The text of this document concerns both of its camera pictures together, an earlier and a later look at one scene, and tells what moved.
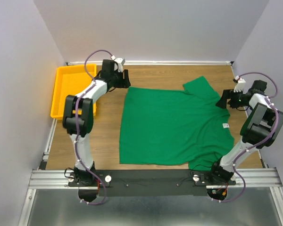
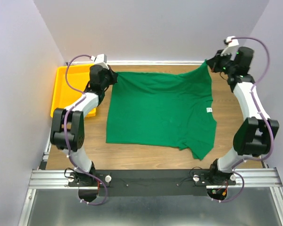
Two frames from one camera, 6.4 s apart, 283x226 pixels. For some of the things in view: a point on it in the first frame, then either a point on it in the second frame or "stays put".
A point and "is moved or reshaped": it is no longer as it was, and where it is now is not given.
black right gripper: [228, 94] to [213, 62]
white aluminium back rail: [82, 63] stays put
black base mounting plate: [150, 182] stays put
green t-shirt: [176, 126] is moved or reshaped
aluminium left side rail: [43, 165] stays put
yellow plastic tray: [70, 80] stays put
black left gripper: [123, 83] to [112, 75]
